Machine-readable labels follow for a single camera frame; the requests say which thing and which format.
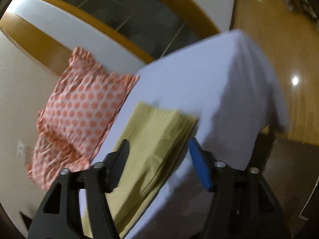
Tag khaki yellow pants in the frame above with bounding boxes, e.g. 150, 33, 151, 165
93, 101, 198, 238

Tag orange polka dot pillow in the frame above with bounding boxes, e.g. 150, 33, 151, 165
28, 46, 140, 190

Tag white bed sheet mattress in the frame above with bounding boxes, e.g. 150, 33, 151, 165
95, 30, 289, 238

